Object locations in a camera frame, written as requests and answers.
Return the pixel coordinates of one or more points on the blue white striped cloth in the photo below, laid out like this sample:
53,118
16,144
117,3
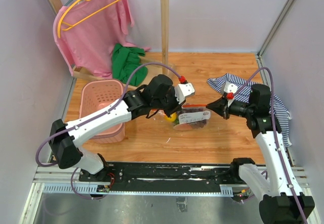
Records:
281,112

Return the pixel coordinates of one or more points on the yellow fake lemon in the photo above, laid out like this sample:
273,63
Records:
171,118

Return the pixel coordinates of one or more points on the fake watermelon slice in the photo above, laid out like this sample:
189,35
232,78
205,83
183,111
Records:
185,127

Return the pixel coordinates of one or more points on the green cloth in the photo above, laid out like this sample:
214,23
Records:
124,61

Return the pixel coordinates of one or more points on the dark purple fake grapes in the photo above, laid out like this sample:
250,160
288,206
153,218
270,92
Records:
198,124

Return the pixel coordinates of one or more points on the yellow clothes hanger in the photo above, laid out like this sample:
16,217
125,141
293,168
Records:
89,18

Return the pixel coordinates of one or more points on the pink shirt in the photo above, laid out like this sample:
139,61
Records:
93,53

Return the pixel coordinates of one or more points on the clear zip top bag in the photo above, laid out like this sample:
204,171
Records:
186,118

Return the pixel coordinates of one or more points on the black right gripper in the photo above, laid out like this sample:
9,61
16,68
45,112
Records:
220,106

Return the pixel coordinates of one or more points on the pink plastic basket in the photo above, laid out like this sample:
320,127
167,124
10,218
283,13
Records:
96,95

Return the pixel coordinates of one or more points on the wooden clothes rack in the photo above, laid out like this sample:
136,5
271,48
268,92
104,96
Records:
82,73

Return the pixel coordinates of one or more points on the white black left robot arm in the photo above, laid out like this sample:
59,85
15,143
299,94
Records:
66,139

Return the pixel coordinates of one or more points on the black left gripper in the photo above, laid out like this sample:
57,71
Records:
176,107

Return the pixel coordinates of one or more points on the aluminium frame post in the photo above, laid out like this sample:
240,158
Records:
280,19

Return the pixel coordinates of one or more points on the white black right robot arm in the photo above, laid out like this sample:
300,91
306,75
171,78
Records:
281,199

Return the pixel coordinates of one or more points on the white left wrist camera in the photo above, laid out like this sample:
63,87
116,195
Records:
182,91

